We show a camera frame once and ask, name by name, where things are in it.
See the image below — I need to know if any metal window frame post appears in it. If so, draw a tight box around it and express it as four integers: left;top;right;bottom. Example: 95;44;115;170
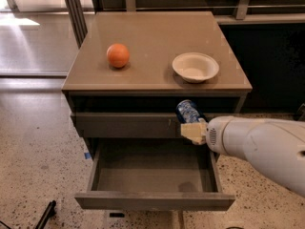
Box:
65;0;88;47

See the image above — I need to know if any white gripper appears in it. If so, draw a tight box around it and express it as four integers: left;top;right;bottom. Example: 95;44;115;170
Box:
180;115;263;160

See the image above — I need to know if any black object on floor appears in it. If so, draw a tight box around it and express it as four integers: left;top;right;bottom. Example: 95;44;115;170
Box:
35;200;56;229

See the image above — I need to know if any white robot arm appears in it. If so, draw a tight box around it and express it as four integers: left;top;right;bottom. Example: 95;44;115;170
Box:
180;115;305;197

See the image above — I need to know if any brown drawer cabinet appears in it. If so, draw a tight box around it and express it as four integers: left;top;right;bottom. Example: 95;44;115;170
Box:
61;10;254;229

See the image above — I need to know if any orange fruit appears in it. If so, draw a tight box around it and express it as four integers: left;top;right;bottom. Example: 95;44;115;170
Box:
107;44;130;69

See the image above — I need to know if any white paper bowl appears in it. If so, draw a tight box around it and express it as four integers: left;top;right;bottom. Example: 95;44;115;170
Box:
172;52;219;83

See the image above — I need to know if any blue tape piece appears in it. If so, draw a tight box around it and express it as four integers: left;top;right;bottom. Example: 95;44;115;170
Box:
84;152;92;159

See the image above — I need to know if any open middle drawer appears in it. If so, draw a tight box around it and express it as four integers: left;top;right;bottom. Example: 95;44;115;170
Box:
75;139;235;211

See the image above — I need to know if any blue pepsi can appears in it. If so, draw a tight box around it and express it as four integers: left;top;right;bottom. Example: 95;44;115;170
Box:
175;99;207;124

